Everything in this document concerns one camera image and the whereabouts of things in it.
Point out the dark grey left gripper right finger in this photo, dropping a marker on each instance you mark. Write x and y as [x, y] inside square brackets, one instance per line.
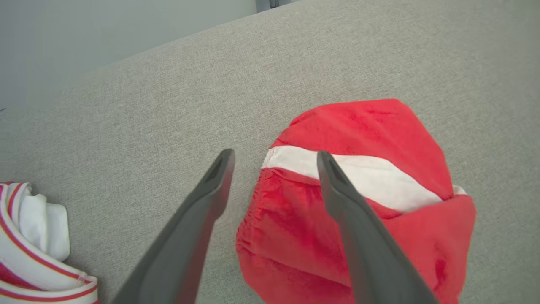
[375, 261]

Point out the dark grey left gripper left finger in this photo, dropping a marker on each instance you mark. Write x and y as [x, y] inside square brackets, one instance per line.
[185, 245]

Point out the red basketball jersey white trim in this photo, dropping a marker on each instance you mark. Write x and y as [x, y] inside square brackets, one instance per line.
[25, 253]

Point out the red shorts with white stripe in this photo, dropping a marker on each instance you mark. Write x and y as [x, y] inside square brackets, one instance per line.
[295, 236]

